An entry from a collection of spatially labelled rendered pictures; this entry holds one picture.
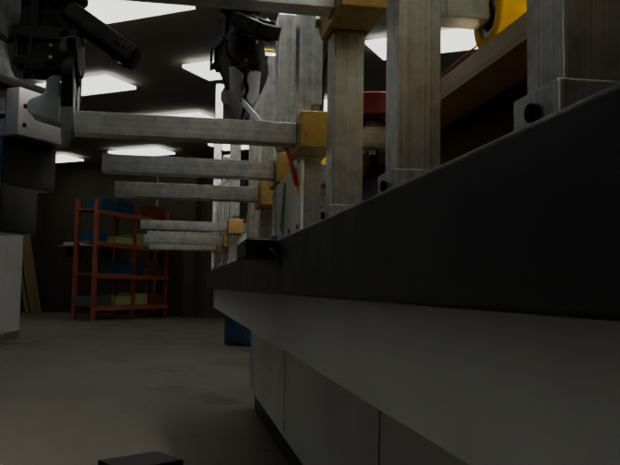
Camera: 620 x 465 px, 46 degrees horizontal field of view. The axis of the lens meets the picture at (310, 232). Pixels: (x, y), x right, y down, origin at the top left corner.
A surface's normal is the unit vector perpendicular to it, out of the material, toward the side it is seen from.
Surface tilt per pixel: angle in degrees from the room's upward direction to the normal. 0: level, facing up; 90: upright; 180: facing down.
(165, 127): 90
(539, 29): 90
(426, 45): 90
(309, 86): 90
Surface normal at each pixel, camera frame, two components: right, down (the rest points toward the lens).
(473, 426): -0.99, -0.03
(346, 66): 0.18, -0.07
